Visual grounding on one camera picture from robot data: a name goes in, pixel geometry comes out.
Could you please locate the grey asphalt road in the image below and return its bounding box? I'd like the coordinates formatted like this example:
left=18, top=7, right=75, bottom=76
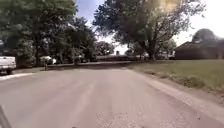
left=0, top=65, right=224, bottom=128

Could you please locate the medium dark green tree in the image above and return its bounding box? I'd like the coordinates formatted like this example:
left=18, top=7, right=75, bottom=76
left=63, top=17, right=98, bottom=64

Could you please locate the large broad-crowned tree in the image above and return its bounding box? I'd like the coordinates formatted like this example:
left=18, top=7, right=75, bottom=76
left=92, top=0, right=207, bottom=62

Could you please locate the green grass lawn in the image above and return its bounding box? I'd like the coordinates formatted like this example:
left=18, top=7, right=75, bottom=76
left=128, top=59, right=224, bottom=93

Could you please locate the big leafy tree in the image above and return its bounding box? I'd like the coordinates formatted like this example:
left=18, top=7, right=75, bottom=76
left=0, top=0, right=79, bottom=68

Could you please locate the red brick house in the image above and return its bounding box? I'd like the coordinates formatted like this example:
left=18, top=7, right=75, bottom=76
left=173, top=39, right=224, bottom=61

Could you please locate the dark round tree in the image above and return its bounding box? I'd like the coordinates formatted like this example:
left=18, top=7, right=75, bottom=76
left=191, top=28, right=219, bottom=44

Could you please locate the white pickup truck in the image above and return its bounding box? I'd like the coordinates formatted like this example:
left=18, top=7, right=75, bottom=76
left=0, top=55, right=17, bottom=76

